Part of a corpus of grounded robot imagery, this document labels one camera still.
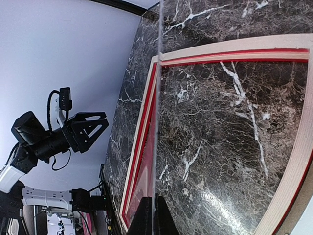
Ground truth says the red wooden picture frame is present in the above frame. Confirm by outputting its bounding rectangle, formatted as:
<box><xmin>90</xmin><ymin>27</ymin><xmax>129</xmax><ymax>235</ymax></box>
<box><xmin>119</xmin><ymin>34</ymin><xmax>313</xmax><ymax>235</ymax></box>

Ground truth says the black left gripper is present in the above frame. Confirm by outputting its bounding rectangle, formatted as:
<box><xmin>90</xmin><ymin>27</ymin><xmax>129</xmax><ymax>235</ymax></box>
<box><xmin>61</xmin><ymin>112</ymin><xmax>109</xmax><ymax>153</ymax></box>

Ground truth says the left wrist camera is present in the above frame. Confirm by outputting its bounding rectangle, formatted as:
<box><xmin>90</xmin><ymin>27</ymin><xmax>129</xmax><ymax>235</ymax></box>
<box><xmin>59</xmin><ymin>87</ymin><xmax>72</xmax><ymax>111</ymax></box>

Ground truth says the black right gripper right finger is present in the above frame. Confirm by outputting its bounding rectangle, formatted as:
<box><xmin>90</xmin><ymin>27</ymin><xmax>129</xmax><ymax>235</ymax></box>
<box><xmin>154</xmin><ymin>196</ymin><xmax>179</xmax><ymax>235</ymax></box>

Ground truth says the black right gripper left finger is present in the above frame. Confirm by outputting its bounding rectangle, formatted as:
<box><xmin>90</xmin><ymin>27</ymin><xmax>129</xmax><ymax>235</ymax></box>
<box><xmin>127</xmin><ymin>197</ymin><xmax>152</xmax><ymax>235</ymax></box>

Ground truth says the clear acrylic sheet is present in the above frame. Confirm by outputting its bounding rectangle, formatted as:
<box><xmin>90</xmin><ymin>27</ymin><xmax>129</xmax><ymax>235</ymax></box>
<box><xmin>129</xmin><ymin>0</ymin><xmax>164</xmax><ymax>235</ymax></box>

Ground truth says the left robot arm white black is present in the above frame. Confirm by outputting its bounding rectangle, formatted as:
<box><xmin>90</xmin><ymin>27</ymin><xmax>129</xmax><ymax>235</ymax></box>
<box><xmin>0</xmin><ymin>111</ymin><xmax>109</xmax><ymax>217</ymax></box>

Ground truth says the left black corner post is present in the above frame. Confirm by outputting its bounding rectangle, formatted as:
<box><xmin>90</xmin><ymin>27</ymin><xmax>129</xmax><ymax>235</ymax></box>
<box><xmin>90</xmin><ymin>0</ymin><xmax>160</xmax><ymax>16</ymax></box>

